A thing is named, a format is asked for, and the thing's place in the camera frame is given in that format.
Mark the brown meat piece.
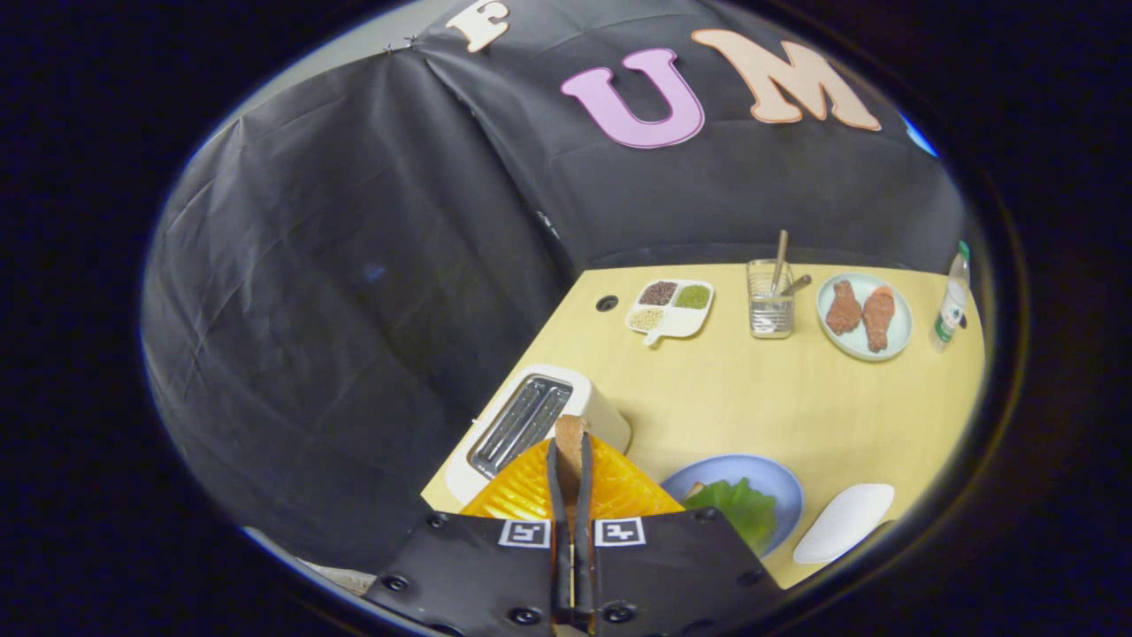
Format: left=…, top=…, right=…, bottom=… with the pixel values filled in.
left=825, top=280, right=863, bottom=335
left=862, top=286, right=897, bottom=353

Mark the green lettuce leaf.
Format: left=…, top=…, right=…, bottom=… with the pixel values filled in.
left=683, top=478, right=778, bottom=554

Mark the clear plastic water bottle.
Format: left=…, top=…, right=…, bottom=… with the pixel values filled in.
left=929, top=241, right=972, bottom=353

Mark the wire mesh utensil holder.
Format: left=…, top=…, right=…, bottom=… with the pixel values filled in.
left=746, top=258, right=795, bottom=340

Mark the toasted bread slice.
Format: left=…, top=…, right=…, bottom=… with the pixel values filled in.
left=554, top=415, right=592, bottom=510

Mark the black backdrop cloth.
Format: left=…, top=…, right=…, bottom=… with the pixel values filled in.
left=141, top=0, right=969, bottom=567

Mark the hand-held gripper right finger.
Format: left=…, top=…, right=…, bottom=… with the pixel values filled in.
left=575, top=431, right=784, bottom=637

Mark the white toaster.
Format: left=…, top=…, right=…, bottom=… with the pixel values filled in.
left=444, top=364, right=632, bottom=507

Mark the white divided seasoning tray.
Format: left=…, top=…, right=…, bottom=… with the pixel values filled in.
left=625, top=279, right=715, bottom=347

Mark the white bowl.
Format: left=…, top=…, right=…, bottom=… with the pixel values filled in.
left=792, top=482, right=896, bottom=565

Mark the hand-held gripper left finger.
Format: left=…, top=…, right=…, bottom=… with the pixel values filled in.
left=363, top=434, right=576, bottom=637

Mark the pale green plate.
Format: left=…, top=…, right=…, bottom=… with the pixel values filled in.
left=816, top=272, right=914, bottom=362

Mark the blue plate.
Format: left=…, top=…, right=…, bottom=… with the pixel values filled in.
left=660, top=454, right=805, bottom=558

